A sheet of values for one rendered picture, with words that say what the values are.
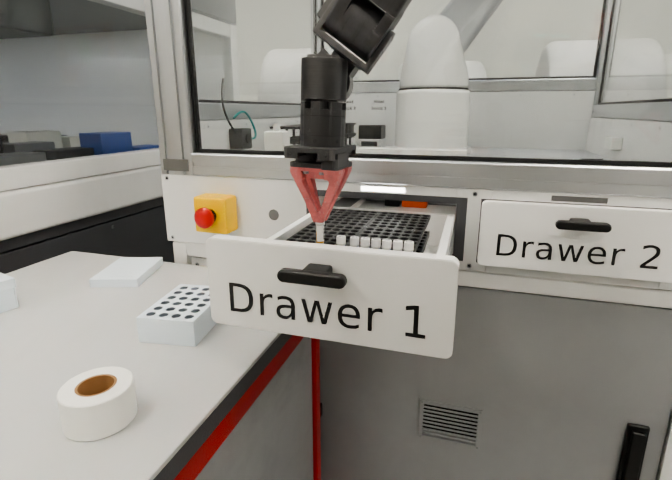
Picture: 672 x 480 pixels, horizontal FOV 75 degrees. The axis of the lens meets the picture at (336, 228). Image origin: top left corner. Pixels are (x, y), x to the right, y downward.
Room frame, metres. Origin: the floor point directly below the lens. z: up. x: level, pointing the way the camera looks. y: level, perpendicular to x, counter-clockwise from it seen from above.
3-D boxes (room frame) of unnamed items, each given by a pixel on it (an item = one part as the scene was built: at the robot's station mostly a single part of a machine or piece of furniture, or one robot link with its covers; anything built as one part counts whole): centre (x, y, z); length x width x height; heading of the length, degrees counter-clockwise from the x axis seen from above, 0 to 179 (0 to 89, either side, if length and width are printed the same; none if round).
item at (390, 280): (0.47, 0.01, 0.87); 0.29 x 0.02 x 0.11; 73
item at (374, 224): (0.66, -0.05, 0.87); 0.22 x 0.18 x 0.06; 163
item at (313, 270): (0.44, 0.02, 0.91); 0.07 x 0.04 x 0.01; 73
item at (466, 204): (1.22, -0.26, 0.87); 1.02 x 0.95 x 0.14; 73
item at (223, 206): (0.85, 0.24, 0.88); 0.07 x 0.05 x 0.07; 73
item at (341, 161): (0.57, 0.02, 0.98); 0.07 x 0.07 x 0.09; 72
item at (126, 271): (0.82, 0.41, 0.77); 0.13 x 0.09 x 0.02; 1
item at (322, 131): (0.57, 0.02, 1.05); 0.10 x 0.07 x 0.07; 162
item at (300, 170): (0.58, 0.02, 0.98); 0.07 x 0.07 x 0.09; 72
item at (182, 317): (0.61, 0.22, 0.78); 0.12 x 0.08 x 0.04; 171
